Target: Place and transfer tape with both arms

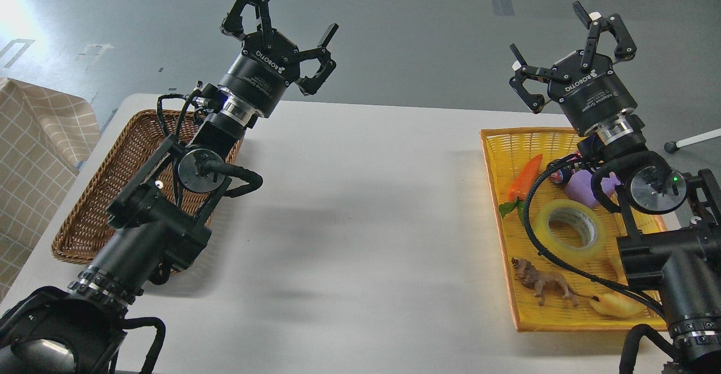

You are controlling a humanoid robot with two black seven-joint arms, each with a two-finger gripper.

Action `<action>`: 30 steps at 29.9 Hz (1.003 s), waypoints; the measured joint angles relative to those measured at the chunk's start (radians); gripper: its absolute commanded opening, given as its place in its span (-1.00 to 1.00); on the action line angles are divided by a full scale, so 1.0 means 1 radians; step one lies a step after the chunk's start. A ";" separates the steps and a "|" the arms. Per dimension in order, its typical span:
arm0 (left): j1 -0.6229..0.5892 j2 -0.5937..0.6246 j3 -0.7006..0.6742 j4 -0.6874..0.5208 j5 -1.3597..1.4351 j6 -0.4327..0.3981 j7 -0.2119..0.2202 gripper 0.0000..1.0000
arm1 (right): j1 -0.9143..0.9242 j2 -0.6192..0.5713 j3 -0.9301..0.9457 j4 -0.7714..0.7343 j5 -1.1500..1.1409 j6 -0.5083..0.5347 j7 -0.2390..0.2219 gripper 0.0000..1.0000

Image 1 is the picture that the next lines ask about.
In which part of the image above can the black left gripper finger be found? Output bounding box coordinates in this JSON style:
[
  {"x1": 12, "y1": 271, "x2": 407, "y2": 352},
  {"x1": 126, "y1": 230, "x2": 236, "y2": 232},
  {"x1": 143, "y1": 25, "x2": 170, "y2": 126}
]
[
  {"x1": 295, "y1": 23, "x2": 339, "y2": 95},
  {"x1": 220, "y1": 0, "x2": 286, "y2": 39}
]

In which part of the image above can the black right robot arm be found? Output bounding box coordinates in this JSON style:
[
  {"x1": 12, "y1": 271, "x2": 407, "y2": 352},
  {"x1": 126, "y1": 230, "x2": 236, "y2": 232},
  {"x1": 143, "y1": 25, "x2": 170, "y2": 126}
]
[{"x1": 509, "y1": 1, "x2": 720, "y2": 373}]

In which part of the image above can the brown toy lion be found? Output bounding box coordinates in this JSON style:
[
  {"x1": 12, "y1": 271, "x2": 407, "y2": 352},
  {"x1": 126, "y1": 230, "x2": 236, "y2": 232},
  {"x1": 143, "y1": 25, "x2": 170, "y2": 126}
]
[{"x1": 510, "y1": 257, "x2": 579, "y2": 307}]

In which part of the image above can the purple foam block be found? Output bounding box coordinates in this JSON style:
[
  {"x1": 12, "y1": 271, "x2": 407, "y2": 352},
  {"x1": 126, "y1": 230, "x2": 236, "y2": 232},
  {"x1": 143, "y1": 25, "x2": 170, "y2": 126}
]
[{"x1": 564, "y1": 170, "x2": 621, "y2": 209}]

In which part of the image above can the white leg with black foot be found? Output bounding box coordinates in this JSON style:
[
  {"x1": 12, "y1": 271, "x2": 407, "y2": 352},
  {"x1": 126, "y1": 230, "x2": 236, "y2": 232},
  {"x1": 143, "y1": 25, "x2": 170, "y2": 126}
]
[{"x1": 664, "y1": 128, "x2": 720, "y2": 154}]

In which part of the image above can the brown wicker basket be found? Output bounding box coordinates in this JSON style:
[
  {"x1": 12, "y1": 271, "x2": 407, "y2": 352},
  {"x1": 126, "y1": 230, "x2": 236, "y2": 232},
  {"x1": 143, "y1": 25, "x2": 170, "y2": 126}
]
[{"x1": 51, "y1": 109, "x2": 210, "y2": 265}]

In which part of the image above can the yellow tape roll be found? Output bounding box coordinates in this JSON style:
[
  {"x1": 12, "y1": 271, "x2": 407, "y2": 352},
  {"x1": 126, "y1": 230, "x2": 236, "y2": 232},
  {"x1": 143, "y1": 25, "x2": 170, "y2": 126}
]
[{"x1": 531, "y1": 199, "x2": 606, "y2": 269}]

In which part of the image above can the small dark can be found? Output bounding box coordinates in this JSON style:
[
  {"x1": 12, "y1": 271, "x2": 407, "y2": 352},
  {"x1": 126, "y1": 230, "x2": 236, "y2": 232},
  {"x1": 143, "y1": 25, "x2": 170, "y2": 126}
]
[{"x1": 548, "y1": 168, "x2": 574, "y2": 186}]

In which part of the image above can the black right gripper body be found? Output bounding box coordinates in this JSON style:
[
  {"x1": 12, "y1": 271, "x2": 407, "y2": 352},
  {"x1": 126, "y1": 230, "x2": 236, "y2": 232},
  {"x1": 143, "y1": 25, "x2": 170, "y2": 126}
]
[{"x1": 549, "y1": 51, "x2": 638, "y2": 137}]

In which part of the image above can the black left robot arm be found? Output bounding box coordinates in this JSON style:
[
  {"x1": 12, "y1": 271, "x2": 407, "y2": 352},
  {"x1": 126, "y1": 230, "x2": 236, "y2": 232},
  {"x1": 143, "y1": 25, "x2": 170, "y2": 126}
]
[{"x1": 2, "y1": 0, "x2": 339, "y2": 373}]

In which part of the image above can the toy croissant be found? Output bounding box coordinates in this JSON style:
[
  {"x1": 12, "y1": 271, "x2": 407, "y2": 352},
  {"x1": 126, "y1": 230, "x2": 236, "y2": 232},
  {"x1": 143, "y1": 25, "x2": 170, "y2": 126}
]
[{"x1": 589, "y1": 256, "x2": 648, "y2": 319}]

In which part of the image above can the yellow plastic basket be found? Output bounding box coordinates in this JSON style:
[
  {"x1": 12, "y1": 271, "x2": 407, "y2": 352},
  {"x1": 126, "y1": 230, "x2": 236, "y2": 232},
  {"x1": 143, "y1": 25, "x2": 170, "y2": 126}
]
[{"x1": 480, "y1": 128, "x2": 674, "y2": 332}]

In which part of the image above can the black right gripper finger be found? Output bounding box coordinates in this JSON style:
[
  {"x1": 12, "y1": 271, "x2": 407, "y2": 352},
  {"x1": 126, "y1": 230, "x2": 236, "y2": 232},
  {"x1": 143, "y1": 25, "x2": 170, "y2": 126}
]
[
  {"x1": 573, "y1": 1, "x2": 638, "y2": 72},
  {"x1": 509, "y1": 44, "x2": 555, "y2": 114}
]

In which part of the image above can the beige checkered cloth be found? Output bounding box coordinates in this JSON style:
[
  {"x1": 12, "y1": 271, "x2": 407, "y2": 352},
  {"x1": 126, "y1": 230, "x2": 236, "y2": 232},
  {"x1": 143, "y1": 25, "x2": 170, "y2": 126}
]
[{"x1": 1, "y1": 77, "x2": 100, "y2": 296}]

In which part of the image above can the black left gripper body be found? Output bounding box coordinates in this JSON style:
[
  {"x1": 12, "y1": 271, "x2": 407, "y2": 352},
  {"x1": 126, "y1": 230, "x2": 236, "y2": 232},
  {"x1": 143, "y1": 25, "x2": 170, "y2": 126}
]
[{"x1": 218, "y1": 30, "x2": 300, "y2": 118}]

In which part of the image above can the orange toy carrot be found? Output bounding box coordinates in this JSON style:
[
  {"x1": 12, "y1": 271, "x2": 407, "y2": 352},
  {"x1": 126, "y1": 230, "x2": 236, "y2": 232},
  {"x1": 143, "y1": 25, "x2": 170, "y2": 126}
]
[{"x1": 498, "y1": 154, "x2": 544, "y2": 222}]

